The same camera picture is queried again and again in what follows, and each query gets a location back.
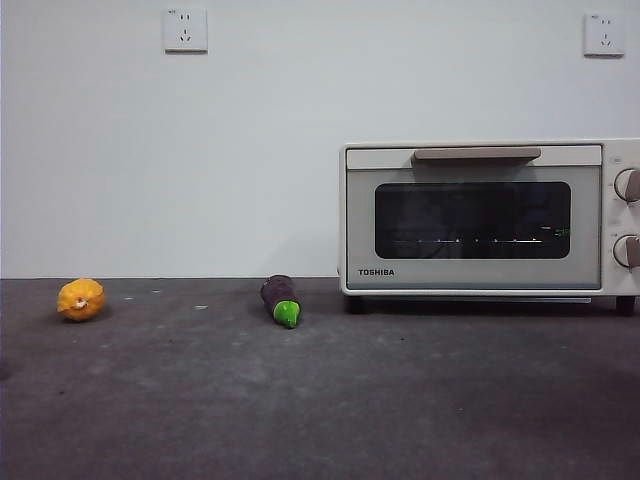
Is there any beige oven knob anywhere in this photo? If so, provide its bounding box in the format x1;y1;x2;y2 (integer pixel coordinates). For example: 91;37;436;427
613;168;640;205
612;233;640;272

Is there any white wall socket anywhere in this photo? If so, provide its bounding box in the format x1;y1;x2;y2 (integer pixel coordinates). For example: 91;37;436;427
164;6;209;55
582;13;626;59

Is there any purple toy eggplant green stem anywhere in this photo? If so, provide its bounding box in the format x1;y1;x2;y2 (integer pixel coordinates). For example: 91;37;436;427
260;273;304;330

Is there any white Toshiba toaster oven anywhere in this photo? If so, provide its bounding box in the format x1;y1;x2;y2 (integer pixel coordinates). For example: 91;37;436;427
337;138;640;317

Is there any yellow toy lemon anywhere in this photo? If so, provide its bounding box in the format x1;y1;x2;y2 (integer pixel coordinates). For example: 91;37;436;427
56;277;107;323

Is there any oven door with beige handle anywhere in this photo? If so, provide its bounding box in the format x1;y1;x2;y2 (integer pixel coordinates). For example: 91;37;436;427
345;144;603;291

